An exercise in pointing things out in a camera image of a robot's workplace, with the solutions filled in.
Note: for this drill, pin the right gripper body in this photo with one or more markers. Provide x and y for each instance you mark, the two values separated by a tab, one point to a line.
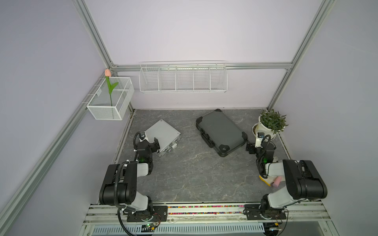
255	148

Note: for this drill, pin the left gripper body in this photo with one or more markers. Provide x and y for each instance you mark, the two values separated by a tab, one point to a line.
151	144

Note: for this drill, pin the dark grey poker case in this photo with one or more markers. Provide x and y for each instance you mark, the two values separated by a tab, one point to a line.
220	132

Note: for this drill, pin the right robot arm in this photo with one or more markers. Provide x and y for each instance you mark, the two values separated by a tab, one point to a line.
302	180

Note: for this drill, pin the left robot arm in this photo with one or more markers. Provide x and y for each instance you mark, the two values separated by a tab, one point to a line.
119	187

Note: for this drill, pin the silver aluminium poker case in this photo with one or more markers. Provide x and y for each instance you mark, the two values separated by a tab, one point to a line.
166	135

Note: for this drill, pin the yellow flat object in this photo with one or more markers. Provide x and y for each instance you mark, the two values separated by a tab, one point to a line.
269	180

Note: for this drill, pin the potted green plant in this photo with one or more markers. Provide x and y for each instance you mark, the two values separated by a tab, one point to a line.
270	122

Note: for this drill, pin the purple curved object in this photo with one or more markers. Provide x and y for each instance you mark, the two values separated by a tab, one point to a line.
277	181

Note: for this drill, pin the artificial pink tulip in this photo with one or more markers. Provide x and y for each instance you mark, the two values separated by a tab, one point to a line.
111	86

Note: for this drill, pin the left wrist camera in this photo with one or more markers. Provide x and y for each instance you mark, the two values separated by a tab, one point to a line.
142	136

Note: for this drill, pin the white mesh wall basket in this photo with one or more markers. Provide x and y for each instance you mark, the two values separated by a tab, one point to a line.
99	105

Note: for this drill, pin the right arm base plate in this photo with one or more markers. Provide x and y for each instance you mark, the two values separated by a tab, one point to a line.
256	212

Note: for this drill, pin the white wire wall shelf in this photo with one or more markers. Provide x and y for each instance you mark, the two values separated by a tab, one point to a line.
183	76

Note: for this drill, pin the aluminium front rail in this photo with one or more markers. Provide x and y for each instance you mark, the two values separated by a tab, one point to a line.
237	213

